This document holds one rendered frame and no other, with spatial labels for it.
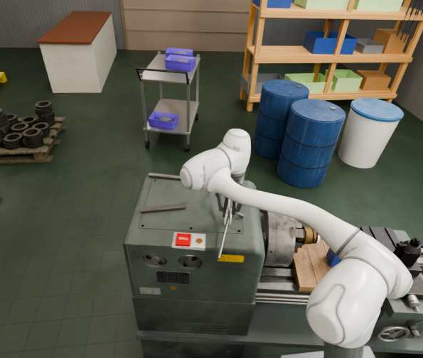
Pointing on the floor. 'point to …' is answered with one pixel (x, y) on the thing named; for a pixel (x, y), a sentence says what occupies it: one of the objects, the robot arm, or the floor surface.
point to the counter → (79, 52)
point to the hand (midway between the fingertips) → (228, 217)
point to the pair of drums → (296, 131)
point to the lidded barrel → (367, 131)
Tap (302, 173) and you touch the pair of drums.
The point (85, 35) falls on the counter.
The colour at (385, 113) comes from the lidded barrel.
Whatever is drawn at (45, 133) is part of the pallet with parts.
